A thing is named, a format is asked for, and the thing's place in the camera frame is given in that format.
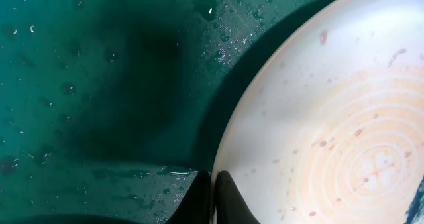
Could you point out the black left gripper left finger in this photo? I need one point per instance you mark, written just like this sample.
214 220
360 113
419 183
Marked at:
194 208

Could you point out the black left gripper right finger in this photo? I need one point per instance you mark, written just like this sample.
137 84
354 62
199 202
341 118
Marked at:
230 206

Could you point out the light blue plastic plate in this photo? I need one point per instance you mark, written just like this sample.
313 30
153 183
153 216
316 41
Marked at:
330 130

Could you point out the teal plastic tray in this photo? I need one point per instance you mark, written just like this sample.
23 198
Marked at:
110 107

